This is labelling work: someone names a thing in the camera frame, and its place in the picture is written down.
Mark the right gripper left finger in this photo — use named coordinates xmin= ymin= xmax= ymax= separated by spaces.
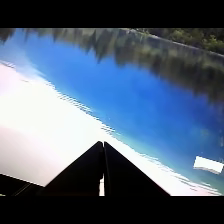
xmin=44 ymin=140 xmax=105 ymax=197

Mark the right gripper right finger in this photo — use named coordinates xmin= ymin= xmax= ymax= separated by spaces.
xmin=103 ymin=141 xmax=172 ymax=197

